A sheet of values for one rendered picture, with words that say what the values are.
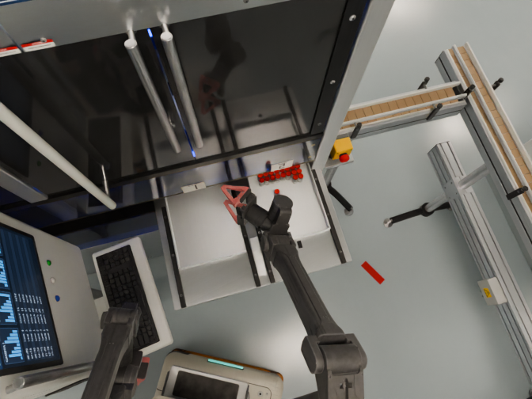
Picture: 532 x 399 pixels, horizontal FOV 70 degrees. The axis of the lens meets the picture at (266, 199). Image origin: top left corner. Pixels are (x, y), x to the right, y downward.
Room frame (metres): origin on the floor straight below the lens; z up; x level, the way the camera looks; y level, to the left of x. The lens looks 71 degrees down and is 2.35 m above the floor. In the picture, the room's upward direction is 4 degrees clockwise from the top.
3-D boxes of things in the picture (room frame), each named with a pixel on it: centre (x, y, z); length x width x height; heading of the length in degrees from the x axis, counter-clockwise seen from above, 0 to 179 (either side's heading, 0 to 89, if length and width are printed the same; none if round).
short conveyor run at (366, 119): (0.93, -0.50, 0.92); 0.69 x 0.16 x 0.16; 110
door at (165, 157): (0.42, 0.46, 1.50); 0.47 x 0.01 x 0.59; 110
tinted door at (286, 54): (0.57, 0.03, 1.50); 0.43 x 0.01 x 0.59; 110
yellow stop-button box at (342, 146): (0.70, -0.28, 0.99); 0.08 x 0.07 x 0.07; 20
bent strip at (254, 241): (0.25, 0.01, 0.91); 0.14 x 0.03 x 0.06; 20
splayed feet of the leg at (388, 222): (0.77, -1.00, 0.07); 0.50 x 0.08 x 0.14; 110
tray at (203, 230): (0.39, 0.24, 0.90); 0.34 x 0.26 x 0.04; 20
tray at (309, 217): (0.50, -0.08, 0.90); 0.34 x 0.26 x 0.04; 20
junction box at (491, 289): (0.24, -1.12, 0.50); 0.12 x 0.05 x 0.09; 20
